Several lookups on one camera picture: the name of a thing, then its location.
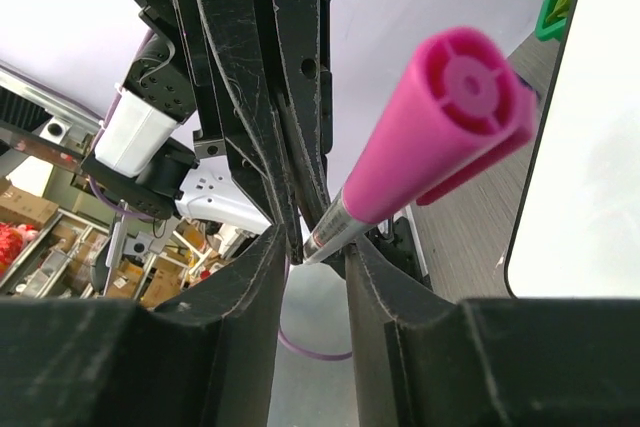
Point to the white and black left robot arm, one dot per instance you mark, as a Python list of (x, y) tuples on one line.
[(152, 162)]

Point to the white whiteboard with black frame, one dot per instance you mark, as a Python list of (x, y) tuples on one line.
[(577, 228)]

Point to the white marker with pink cap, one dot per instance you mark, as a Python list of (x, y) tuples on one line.
[(458, 109)]

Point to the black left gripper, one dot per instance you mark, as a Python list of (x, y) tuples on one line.
[(257, 74)]

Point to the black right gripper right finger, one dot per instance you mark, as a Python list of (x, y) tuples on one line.
[(420, 360)]

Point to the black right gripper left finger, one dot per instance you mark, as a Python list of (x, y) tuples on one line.
[(203, 358)]

